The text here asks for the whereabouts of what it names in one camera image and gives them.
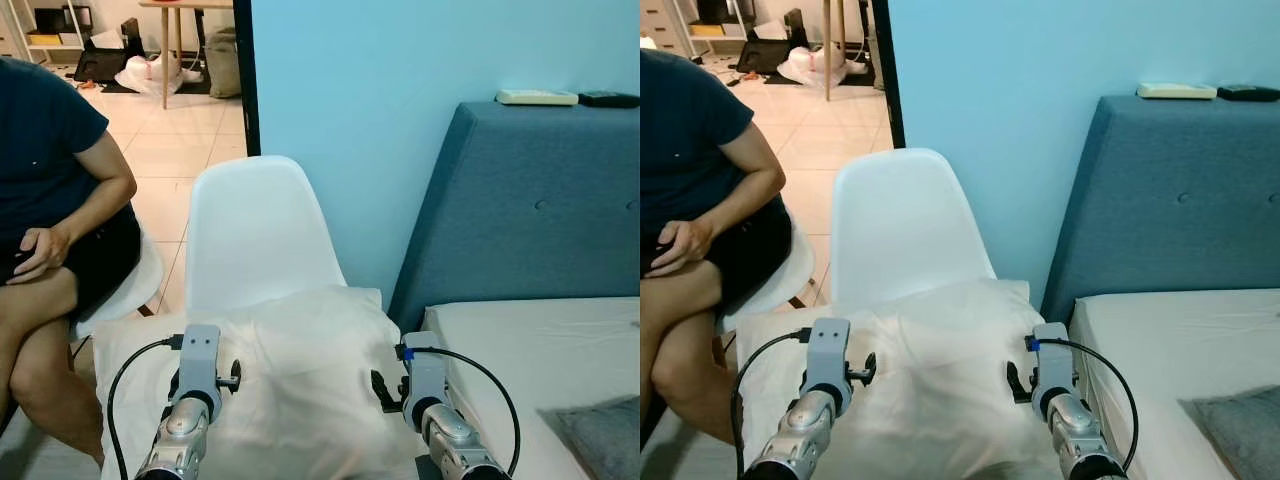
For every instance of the white pillow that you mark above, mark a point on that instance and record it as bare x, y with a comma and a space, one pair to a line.
300, 360
940, 350

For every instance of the grey pillow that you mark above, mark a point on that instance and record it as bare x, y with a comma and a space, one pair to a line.
1240, 430
600, 440

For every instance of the white chair under person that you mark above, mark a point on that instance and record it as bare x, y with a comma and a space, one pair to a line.
135, 285
790, 275

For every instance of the empty white plastic chair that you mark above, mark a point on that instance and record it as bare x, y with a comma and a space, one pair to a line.
255, 235
905, 225

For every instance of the mattress with white sheet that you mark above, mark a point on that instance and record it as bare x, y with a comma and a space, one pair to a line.
540, 350
1170, 345

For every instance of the blue upholstered headboard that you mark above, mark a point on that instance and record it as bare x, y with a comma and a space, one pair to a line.
520, 210
1170, 200

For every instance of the seated person in dark shirt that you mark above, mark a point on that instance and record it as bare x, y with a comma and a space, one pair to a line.
45, 150
690, 140

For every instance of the white plastic bag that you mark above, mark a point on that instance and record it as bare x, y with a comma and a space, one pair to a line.
145, 75
810, 66

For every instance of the olive green sack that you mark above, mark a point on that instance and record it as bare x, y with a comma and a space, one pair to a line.
222, 65

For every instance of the wooden table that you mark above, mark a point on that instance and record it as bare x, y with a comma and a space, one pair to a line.
828, 40
166, 40

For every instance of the white remote control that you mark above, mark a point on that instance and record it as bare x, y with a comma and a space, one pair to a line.
1176, 91
537, 97

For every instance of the black remote control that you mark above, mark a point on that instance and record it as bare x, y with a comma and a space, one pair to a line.
1248, 93
608, 99

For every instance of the white storage shelf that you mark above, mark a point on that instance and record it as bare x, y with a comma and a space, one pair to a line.
680, 20
50, 25

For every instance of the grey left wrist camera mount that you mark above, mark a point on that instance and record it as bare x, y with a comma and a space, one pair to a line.
198, 355
828, 350

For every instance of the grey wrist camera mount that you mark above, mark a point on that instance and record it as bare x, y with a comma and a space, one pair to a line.
198, 355
1052, 355
828, 350
425, 365

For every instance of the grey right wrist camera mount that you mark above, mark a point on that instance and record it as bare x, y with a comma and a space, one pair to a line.
1052, 355
425, 365

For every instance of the black door frame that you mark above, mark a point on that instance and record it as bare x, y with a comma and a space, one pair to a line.
246, 80
888, 80

